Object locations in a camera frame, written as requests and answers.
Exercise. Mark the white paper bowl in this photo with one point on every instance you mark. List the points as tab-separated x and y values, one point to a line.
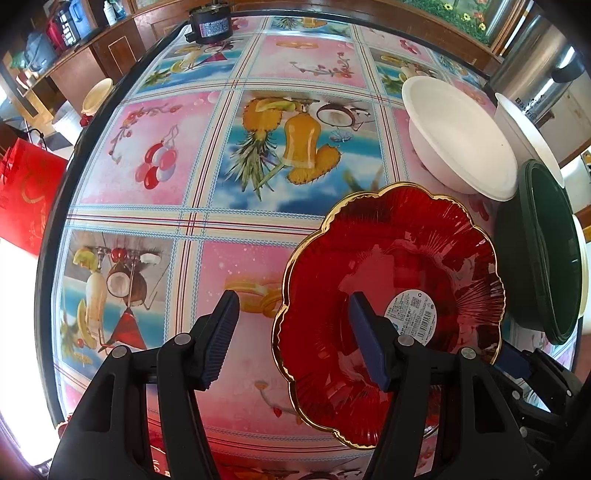
457	134

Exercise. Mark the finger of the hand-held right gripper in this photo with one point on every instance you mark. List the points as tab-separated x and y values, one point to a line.
515	360

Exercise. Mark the small black motor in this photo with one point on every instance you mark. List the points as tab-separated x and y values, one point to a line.
210	23

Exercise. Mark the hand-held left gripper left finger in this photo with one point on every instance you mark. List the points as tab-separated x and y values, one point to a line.
221	341

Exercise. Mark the red glass plate gold rim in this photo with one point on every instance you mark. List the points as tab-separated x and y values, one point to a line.
415	258

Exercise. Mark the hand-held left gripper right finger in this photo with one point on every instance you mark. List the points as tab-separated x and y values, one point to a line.
369	341

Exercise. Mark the cream plastic bowl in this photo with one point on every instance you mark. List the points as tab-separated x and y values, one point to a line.
521	129

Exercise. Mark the red paper bag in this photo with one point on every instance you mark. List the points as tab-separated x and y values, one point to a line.
27	194

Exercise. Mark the stainless steel kettle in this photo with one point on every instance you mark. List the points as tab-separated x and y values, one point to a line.
531	60

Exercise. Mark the white bottle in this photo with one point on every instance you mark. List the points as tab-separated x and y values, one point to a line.
110	11

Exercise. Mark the flower print panel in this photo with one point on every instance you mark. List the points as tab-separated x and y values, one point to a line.
455	16

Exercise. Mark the red box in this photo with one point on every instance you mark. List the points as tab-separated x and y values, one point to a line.
62	25

